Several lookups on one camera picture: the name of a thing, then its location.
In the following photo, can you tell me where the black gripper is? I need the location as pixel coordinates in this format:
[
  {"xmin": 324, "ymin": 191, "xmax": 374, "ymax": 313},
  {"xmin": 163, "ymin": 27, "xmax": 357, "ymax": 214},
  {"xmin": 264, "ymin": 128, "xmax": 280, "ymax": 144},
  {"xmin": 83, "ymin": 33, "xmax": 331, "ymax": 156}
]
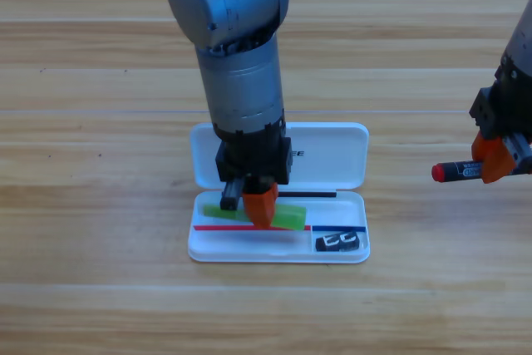
[
  {"xmin": 469, "ymin": 55, "xmax": 532, "ymax": 185},
  {"xmin": 214, "ymin": 120, "xmax": 294, "ymax": 230}
]

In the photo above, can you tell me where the red black marker pen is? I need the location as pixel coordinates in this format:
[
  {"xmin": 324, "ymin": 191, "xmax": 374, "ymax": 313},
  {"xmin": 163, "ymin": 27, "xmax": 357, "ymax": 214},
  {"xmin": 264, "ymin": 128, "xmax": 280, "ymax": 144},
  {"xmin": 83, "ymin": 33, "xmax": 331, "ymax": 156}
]
[{"xmin": 431, "ymin": 158, "xmax": 485, "ymax": 183}]

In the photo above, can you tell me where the black eraser white print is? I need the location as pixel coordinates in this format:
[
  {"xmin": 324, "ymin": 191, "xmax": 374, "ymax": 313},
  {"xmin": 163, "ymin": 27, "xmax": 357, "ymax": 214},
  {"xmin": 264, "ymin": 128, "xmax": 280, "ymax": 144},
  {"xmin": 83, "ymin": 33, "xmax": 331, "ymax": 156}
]
[{"xmin": 314, "ymin": 232, "xmax": 359, "ymax": 253}]

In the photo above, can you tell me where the white Unitree pencil case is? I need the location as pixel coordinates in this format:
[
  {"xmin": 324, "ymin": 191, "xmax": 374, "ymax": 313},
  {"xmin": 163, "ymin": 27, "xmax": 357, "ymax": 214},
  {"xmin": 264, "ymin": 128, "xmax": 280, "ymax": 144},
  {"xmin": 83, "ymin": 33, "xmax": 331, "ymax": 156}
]
[{"xmin": 187, "ymin": 121, "xmax": 371, "ymax": 264}]

